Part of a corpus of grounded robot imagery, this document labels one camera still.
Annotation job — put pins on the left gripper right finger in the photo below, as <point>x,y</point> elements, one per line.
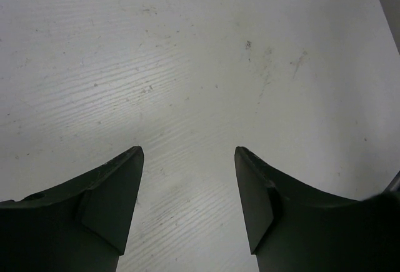
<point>292,226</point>

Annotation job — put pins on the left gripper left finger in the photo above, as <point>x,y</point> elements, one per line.
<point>80,225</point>

